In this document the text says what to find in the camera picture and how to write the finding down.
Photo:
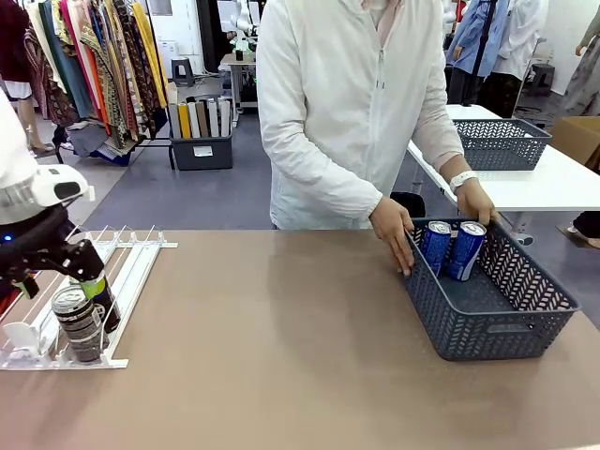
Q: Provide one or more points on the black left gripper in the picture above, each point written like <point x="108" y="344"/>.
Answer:
<point x="33" y="239"/>

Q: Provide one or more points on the blue white drink can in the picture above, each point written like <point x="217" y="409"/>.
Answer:
<point x="433" y="248"/>
<point x="466" y="255"/>

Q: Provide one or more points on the dark grey plastic basket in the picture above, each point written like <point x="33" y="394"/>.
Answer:
<point x="469" y="328"/>

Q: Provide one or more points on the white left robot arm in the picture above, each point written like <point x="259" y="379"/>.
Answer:
<point x="19" y="159"/>

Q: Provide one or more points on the person's right forearm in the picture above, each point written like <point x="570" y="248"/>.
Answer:
<point x="328" y="178"/>

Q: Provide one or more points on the person's left forearm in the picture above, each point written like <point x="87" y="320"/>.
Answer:
<point x="445" y="145"/>

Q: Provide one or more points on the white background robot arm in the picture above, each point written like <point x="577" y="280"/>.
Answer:
<point x="241" y="23"/>

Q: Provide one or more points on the person's right hand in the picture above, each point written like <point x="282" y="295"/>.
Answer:
<point x="394" y="229"/>

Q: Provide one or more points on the person's left hand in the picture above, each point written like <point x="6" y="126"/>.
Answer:
<point x="475" y="201"/>

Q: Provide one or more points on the black grey drink can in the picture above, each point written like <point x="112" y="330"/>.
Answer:
<point x="82" y="328"/>

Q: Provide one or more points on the black green drink can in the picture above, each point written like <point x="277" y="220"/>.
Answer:
<point x="110" y="304"/>

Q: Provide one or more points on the fabric pile under rack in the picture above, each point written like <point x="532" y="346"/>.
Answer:
<point x="100" y="145"/>

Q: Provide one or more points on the grey storage bin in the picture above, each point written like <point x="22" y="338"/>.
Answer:
<point x="201" y="152"/>

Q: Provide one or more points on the grey fabric roll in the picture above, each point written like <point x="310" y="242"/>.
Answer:
<point x="174" y="121"/>

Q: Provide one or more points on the yellow fabric roll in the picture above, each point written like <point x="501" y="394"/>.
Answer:
<point x="184" y="121"/>

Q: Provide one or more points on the orange patterned hanging garment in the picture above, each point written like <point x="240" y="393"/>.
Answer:
<point x="105" y="79"/>

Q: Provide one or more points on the teal hanging garment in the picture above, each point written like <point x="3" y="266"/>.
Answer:
<point x="65" y="70"/>

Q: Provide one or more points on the white fabric roll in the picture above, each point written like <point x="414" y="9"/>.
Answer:
<point x="213" y="118"/>
<point x="225" y="117"/>
<point x="194" y="120"/>

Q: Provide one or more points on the brown fabric roll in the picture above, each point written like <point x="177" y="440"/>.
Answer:
<point x="202" y="119"/>

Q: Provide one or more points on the dark patterned hanging garment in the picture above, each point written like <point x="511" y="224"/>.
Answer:
<point x="136" y="70"/>

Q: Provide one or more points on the yellow hanging garment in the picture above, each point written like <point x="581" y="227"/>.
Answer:
<point x="151" y="56"/>

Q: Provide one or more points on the grey plastic stool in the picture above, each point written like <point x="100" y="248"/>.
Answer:
<point x="183" y="70"/>

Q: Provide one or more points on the mannequin with maroon top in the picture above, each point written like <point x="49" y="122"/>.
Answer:
<point x="14" y="37"/>

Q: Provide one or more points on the background workbench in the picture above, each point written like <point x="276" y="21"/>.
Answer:
<point x="239" y="61"/>

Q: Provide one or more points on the person in white jacket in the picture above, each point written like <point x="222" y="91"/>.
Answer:
<point x="328" y="117"/>

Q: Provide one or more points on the white wrist watch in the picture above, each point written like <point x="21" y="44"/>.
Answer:
<point x="463" y="180"/>

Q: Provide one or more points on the grey lattice basket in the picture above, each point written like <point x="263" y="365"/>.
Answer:
<point x="506" y="150"/>

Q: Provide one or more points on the hanging blue shirt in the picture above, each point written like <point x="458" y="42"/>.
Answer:
<point x="473" y="37"/>

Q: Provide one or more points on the white side table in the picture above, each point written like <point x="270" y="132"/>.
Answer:
<point x="539" y="187"/>

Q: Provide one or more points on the hanging white shirt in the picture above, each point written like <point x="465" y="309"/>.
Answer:
<point x="522" y="37"/>

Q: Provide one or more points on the dark grey stool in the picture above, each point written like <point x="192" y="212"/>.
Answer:
<point x="544" y="77"/>

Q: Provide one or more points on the cardboard box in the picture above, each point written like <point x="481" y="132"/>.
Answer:
<point x="579" y="138"/>

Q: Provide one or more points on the mannequin in grey dress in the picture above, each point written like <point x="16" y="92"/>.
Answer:
<point x="586" y="75"/>

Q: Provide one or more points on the black clothes rack frame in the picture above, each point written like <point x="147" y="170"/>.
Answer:
<point x="154" y="146"/>

